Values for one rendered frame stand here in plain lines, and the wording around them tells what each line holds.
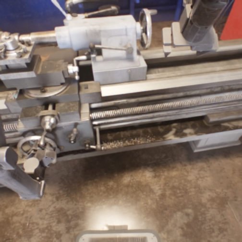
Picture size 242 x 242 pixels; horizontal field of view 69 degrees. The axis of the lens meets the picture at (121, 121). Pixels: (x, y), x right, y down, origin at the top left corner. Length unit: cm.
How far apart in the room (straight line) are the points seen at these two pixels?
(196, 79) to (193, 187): 94
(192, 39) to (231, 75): 95
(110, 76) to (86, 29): 29
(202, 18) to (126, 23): 71
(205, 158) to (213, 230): 61
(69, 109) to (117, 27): 52
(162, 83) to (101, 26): 49
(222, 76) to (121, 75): 67
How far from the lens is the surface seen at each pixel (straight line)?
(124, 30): 111
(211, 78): 134
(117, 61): 112
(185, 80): 125
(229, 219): 177
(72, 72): 101
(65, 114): 99
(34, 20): 443
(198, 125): 160
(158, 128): 149
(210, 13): 44
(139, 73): 117
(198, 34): 49
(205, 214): 171
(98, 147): 104
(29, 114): 105
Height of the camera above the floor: 154
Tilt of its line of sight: 49 degrees down
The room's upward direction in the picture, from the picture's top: 2 degrees counter-clockwise
